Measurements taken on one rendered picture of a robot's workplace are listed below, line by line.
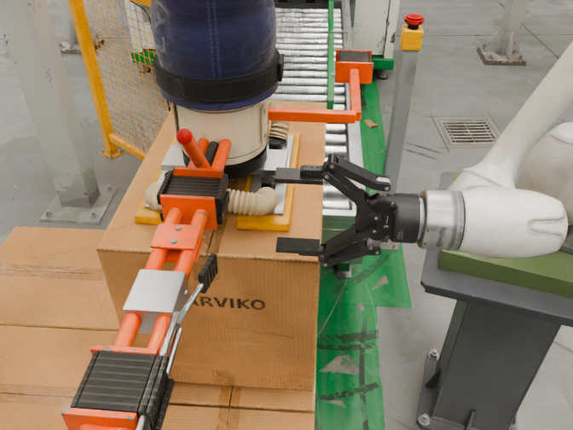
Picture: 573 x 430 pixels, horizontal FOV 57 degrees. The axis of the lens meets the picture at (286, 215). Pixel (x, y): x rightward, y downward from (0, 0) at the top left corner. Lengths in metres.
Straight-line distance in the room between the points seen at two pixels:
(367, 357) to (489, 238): 1.32
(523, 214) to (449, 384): 1.05
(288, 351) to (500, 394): 0.86
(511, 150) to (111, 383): 0.72
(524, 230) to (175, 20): 0.61
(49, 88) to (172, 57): 1.63
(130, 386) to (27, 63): 2.03
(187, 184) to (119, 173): 2.23
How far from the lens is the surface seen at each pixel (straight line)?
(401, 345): 2.11
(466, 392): 1.80
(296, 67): 2.82
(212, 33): 0.87
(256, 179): 1.06
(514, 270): 1.32
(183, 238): 0.74
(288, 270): 0.93
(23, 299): 1.65
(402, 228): 0.77
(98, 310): 1.54
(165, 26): 0.91
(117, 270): 1.01
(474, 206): 0.79
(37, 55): 2.45
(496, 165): 0.96
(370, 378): 2.00
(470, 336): 1.59
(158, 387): 0.57
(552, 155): 1.28
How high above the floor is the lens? 1.65
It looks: 39 degrees down
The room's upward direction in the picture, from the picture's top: straight up
